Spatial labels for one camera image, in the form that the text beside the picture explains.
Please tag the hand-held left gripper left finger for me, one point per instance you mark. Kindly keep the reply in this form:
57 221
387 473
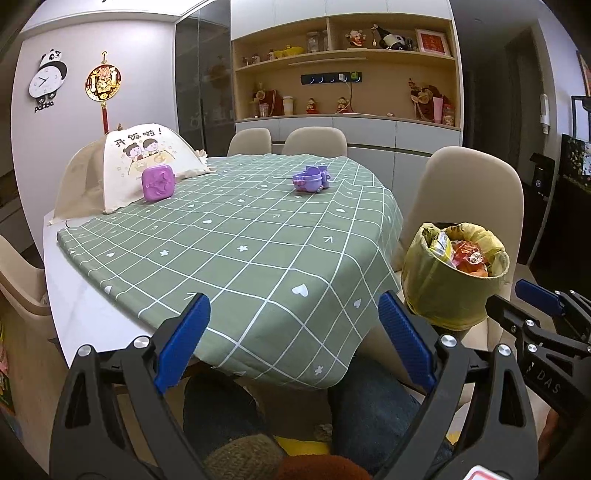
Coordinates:
182 344

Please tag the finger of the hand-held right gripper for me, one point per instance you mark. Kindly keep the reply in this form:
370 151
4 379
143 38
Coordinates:
512 316
538 295

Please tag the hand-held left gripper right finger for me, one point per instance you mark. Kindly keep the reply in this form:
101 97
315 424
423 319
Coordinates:
406 344

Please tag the yellow snack wrapper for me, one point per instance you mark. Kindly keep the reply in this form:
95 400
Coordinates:
441 248

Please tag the black cabinet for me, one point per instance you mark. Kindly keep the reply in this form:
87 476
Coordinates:
565 240

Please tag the person's left leg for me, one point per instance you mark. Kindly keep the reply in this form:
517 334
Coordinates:
217 410

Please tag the person's leg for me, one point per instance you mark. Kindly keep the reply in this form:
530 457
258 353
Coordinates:
217 410
374 415

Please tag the person's right leg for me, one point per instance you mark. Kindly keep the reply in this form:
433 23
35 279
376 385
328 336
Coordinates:
374 415

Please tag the black stand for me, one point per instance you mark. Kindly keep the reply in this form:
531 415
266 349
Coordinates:
538 207

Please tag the green checked tablecloth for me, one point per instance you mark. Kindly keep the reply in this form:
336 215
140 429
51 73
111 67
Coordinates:
254 258

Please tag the brown knit slipper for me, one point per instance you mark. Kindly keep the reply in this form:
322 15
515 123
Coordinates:
244 457

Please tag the beige dining chair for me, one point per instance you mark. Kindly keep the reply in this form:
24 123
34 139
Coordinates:
23 281
314 141
249 141
461 184

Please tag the fish tank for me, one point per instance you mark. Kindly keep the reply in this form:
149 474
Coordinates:
577 157

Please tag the red slipper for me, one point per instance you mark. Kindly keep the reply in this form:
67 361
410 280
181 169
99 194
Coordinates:
323 468

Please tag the purple square case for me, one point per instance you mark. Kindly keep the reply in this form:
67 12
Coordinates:
158 183

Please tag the colourful printed bag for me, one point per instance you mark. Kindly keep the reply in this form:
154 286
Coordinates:
5 369

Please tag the purple plastic toy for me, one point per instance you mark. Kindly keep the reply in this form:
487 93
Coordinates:
310 179

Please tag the pink tube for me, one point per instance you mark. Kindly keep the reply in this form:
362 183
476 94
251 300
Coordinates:
437 110

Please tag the plush flower bouquet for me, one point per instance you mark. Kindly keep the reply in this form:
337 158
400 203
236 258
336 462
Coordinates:
422 94

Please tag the white cup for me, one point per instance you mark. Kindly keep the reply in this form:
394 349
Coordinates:
288 106

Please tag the dark glass door cabinet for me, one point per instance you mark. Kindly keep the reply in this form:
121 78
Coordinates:
203 83

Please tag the red framed picture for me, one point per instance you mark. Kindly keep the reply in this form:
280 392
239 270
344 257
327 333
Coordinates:
432 42

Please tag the wooden shelf cabinet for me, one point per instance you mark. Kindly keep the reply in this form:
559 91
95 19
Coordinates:
383 69

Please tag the black power strip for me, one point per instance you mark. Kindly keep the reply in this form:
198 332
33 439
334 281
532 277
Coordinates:
318 78

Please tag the panda plush toy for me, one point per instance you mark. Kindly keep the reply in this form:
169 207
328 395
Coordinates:
395 40

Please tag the yellow toy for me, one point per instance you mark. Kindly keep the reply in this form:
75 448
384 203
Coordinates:
288 52

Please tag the glass jar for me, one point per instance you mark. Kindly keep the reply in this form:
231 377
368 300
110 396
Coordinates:
313 41

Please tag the white wall intercom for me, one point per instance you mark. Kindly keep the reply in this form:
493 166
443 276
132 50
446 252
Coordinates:
545 114

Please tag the framed wall picture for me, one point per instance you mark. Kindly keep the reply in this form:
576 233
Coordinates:
586 74

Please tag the red gold wall ornament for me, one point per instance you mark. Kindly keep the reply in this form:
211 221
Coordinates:
104 83

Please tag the panda wall clock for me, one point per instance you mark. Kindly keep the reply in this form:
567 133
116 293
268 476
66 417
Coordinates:
48 78

